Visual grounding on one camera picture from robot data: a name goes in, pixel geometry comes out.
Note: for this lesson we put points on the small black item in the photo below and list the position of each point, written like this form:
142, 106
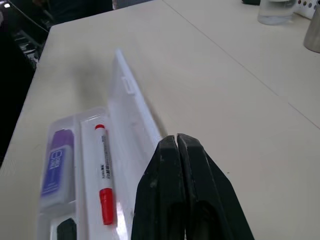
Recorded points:
67, 230

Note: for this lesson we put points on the clear plastic pencil case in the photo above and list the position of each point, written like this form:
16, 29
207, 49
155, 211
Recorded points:
127, 120

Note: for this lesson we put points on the clear glass cup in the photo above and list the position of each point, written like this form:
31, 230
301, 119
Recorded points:
275, 12

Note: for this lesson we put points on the purple eraser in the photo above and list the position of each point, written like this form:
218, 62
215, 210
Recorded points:
58, 170

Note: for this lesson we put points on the silver metal cylinder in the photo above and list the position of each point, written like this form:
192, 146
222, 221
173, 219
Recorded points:
313, 35

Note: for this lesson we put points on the white box with coloured dots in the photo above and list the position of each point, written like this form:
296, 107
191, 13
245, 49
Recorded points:
306, 7

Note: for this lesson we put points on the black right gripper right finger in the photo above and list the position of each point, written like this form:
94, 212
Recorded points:
210, 195

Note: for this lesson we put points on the red capped white marker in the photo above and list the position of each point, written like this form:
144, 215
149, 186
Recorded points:
106, 175

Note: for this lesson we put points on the small black object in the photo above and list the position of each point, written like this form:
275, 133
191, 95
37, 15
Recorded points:
251, 2

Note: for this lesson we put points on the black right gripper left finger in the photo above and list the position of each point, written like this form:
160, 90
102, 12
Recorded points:
160, 190

